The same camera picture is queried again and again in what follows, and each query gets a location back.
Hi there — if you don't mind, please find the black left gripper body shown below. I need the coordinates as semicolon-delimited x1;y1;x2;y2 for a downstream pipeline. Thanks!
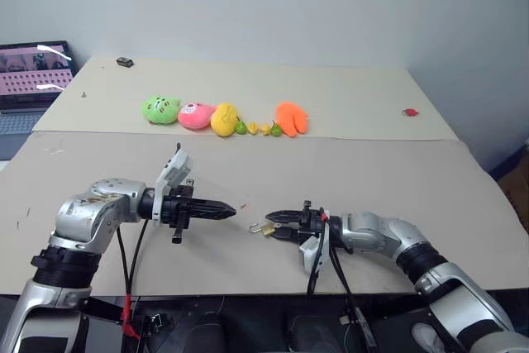
160;179;200;246

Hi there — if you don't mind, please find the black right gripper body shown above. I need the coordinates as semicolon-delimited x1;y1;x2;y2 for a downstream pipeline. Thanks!
298;199;332;247

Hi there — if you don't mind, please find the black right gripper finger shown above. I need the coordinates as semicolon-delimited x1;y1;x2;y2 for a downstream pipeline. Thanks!
272;226;303;244
264;209;307;227

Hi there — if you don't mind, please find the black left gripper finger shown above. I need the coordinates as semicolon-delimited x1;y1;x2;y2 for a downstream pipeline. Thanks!
193;209;237;222
193;198;237;212

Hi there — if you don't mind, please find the brass padlock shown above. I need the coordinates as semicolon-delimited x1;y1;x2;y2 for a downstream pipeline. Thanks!
249;222;277;240

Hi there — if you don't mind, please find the yellow plush toy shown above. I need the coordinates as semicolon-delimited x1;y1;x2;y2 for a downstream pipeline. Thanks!
210;102;242;138

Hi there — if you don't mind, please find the pink plush toy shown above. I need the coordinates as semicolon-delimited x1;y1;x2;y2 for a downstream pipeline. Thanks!
177;101;217;132

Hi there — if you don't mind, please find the orange plush toy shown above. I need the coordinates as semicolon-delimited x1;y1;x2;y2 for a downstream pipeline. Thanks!
274;101;310;139

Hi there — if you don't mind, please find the green plush toy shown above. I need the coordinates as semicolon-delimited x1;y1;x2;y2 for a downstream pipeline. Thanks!
141;94;182;126

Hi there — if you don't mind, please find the red tape wrap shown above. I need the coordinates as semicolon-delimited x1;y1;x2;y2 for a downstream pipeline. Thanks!
120;293;142;340

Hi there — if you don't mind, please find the beige cardboard sheet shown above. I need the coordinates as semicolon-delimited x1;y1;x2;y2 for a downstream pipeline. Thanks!
31;56;460;141

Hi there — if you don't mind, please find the white shoe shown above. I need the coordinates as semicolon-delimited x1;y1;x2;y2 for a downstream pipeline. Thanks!
412;322;446;353

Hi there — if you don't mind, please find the open grey laptop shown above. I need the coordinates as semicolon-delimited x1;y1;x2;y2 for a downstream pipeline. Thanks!
0;41;79;160

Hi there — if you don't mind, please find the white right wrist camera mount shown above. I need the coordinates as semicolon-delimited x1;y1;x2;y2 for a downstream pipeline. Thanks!
298;207;332;276

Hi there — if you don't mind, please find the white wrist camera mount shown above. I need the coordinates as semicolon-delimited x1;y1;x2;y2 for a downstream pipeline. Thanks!
298;207;332;276
153;149;196;228

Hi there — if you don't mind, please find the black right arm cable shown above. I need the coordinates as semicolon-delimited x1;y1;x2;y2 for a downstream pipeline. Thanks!
306;214;378;353

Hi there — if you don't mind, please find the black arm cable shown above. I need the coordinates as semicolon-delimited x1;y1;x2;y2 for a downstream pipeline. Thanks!
115;218;150;353
306;214;378;353

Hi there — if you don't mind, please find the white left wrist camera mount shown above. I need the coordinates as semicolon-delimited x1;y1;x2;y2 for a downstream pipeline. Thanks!
153;149;196;228

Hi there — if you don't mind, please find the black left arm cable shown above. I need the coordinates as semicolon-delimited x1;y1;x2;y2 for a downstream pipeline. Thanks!
115;218;150;353

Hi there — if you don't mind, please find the black bracket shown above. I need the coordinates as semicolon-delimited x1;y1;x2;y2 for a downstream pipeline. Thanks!
80;296;126;326

